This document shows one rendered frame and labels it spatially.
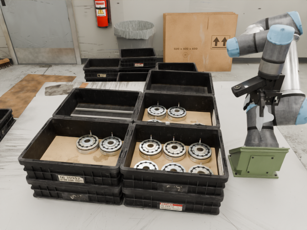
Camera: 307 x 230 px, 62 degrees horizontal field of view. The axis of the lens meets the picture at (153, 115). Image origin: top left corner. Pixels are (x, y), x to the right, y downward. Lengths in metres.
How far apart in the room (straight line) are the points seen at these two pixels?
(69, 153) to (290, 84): 1.03
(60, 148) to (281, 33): 0.99
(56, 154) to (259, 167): 0.92
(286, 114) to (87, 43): 3.42
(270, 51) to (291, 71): 0.40
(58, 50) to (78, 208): 3.41
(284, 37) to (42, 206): 1.11
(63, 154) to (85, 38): 3.12
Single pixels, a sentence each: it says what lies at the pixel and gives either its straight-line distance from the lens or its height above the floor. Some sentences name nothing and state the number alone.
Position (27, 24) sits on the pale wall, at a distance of 4.37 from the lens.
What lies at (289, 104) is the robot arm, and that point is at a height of 1.04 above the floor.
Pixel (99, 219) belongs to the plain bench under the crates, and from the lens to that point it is 1.12.
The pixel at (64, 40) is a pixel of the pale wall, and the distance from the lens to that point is 4.25.
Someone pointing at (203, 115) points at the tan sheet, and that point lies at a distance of 1.43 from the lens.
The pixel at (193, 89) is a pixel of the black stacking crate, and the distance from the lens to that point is 1.68.
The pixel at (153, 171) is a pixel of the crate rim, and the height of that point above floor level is 0.93.
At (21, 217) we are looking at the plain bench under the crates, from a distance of 1.23.
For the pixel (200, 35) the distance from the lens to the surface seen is 3.93.
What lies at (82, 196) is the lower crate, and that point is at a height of 0.74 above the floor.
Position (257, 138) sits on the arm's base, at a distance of 1.24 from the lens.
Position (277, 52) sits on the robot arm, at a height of 1.33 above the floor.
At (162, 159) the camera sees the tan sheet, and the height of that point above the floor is 0.83.
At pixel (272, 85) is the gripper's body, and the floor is 1.20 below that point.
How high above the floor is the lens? 1.62
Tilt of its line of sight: 34 degrees down
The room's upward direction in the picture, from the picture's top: straight up
